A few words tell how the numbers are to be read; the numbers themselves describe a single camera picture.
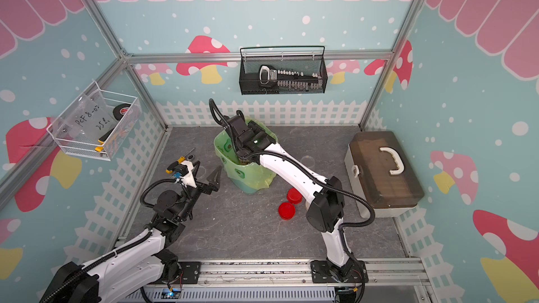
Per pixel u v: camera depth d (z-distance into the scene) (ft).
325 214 1.72
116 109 2.61
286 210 2.88
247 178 2.58
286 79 2.88
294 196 3.00
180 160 3.38
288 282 2.42
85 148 2.13
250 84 2.88
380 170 2.87
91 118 2.27
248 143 1.85
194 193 2.24
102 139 2.09
